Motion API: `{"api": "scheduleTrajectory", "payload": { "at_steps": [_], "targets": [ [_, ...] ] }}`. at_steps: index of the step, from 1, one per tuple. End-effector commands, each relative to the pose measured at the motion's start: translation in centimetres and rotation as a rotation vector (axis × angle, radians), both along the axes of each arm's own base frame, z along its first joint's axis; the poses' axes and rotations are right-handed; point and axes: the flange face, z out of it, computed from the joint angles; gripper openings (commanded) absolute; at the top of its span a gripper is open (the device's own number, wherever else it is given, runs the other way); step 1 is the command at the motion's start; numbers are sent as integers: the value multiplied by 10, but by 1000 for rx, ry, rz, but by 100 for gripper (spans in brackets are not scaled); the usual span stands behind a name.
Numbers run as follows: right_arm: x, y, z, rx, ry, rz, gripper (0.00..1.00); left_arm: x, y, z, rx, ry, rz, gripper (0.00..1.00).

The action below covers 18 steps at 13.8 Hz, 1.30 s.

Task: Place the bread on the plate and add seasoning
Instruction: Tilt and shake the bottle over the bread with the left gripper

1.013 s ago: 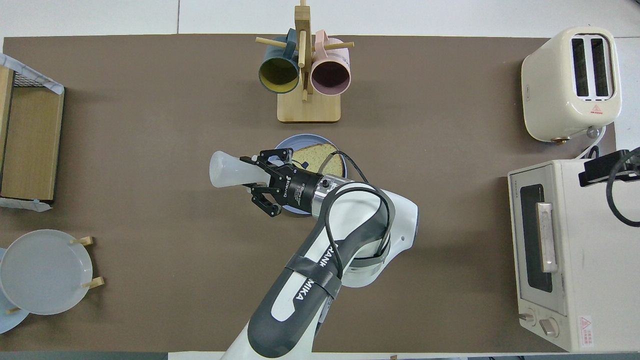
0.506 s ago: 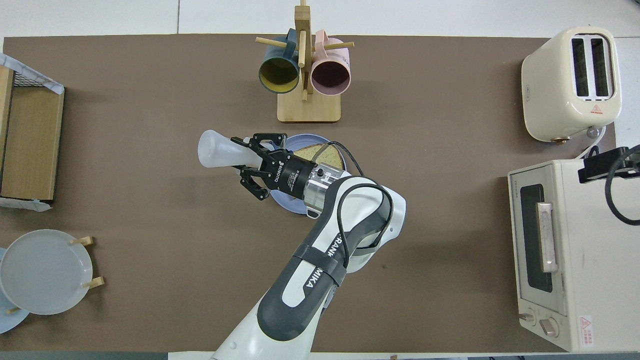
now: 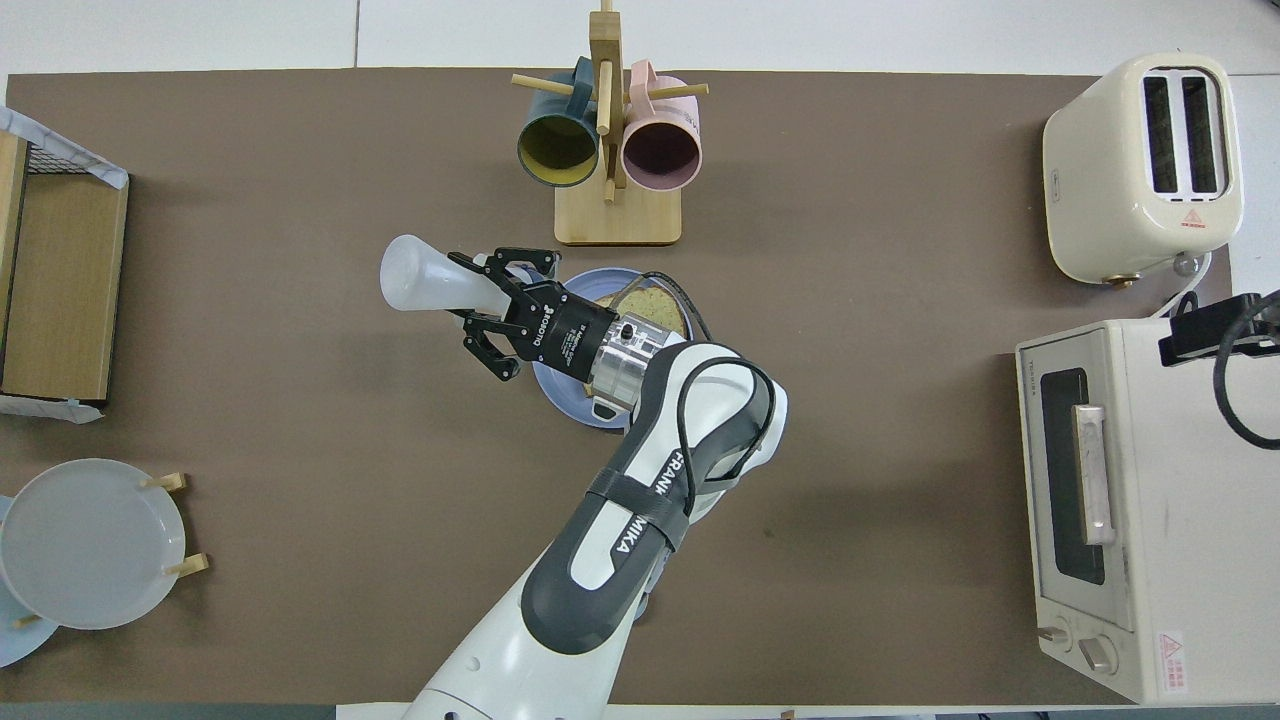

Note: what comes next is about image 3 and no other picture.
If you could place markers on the white toaster oven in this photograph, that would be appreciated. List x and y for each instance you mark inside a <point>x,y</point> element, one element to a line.
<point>1200,520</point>

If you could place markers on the white checkered cloth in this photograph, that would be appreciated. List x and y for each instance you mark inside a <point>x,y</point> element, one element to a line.
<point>60,150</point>

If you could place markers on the teal mug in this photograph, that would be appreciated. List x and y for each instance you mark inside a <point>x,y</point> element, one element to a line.
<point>557,150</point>

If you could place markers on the light blue plate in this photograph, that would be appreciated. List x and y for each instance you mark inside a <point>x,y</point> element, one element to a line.
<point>25,645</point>

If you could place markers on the pink ribbed mug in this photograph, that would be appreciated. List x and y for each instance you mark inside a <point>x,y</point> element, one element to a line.
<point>660,155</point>

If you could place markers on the pale grey-blue plate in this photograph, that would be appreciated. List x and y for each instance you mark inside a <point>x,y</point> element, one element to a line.
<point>90,545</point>

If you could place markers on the translucent bottle with navy cap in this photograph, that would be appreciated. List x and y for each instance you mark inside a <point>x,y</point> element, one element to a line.
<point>415,275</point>

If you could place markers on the pale cloth strip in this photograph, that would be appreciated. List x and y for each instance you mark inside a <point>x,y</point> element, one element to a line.
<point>50,410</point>

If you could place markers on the cream two-slot toaster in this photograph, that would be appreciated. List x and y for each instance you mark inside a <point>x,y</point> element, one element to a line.
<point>1120,180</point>

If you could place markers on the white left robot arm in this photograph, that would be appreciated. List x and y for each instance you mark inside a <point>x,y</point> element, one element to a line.
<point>600,580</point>

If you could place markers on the brown table mat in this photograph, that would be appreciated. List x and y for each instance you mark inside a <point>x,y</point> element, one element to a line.
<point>300,400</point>

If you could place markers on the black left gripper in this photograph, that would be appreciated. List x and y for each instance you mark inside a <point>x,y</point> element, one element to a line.
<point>560,335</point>

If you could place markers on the blue round plate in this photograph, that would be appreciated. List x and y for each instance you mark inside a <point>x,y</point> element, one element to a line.
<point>560,395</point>

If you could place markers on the wooden mug tree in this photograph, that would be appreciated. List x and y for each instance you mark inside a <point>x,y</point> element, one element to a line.
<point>618,215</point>

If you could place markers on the toasted bread slice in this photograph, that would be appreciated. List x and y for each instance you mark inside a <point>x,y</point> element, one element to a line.
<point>655,305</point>

